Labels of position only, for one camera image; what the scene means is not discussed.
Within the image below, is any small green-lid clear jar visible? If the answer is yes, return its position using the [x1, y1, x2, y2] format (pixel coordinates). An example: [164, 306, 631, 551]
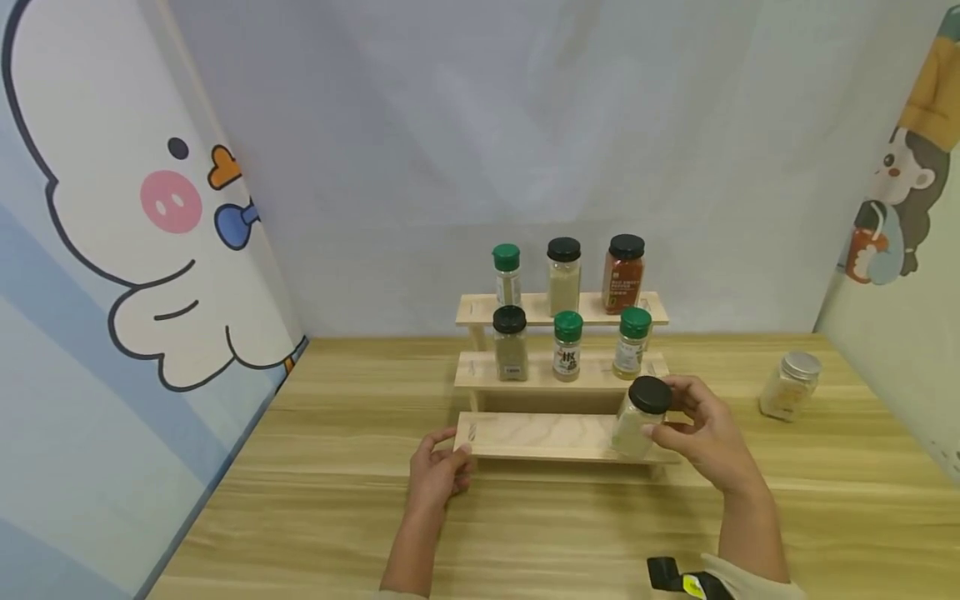
[492, 243, 523, 308]

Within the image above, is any person's left hand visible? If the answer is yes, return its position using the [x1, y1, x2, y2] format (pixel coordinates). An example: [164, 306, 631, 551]
[407, 427, 475, 516]

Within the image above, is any person's right hand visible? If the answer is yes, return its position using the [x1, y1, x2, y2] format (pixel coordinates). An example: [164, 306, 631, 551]
[642, 373, 771, 499]

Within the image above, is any black-lid dark herb jar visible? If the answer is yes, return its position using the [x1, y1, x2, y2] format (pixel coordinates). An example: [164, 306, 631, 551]
[492, 305, 529, 383]

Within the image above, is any black wrist band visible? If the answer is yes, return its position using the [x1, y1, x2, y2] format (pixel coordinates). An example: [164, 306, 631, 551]
[645, 556, 738, 600]

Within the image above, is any black-lid red powder jar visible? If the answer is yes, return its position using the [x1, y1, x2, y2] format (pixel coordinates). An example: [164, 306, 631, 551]
[601, 233, 647, 316]

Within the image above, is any green-lid yellow label jar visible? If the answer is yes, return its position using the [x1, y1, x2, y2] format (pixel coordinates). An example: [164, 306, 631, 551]
[612, 307, 653, 382]

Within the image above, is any silver-lid glass jar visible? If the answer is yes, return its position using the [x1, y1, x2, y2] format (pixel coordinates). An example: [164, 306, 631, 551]
[757, 350, 823, 423]

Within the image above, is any green-lid white label jar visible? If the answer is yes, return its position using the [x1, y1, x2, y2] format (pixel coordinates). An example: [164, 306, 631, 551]
[552, 310, 585, 383]

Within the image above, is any person's right forearm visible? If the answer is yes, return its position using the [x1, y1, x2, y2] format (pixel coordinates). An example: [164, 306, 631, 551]
[701, 483, 810, 600]

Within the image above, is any black-lid white powder jar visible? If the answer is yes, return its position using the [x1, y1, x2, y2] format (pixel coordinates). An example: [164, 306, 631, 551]
[612, 375, 674, 461]

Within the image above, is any black-lid pale powder jar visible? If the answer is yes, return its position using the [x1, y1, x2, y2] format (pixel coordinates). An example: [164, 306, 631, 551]
[547, 237, 583, 318]

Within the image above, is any person's left forearm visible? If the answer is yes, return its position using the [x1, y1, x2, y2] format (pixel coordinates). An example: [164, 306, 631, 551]
[378, 500, 453, 600]

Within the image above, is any wooden three-tier spice rack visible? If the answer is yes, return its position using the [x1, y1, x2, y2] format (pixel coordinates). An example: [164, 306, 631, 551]
[452, 290, 683, 481]

